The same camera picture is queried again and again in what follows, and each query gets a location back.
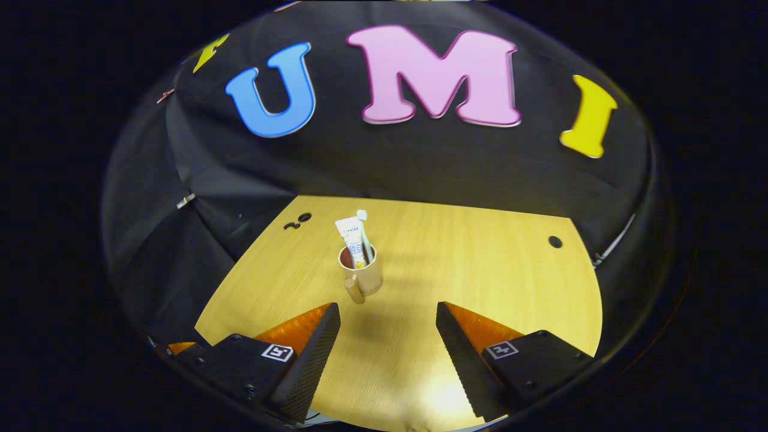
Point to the black backdrop cloth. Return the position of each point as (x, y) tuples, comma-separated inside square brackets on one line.
[(420, 162)]

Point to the light blue toothbrush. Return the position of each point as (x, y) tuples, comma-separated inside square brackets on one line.
[(362, 217)]

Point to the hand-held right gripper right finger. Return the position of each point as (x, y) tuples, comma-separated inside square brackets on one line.
[(462, 360)]

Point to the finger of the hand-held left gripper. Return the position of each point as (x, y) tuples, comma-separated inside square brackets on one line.
[(182, 347)]

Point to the beige cup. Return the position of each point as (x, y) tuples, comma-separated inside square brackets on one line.
[(367, 279)]

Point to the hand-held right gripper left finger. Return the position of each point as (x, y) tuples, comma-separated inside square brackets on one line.
[(315, 360)]

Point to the wooden desktop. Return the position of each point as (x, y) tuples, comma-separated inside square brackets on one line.
[(480, 270)]

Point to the red cloth clip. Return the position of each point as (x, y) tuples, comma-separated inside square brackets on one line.
[(165, 95)]

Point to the white toothpaste tube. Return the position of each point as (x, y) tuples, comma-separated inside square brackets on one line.
[(353, 240)]

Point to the white cloth clip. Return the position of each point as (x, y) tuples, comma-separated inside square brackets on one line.
[(186, 201)]

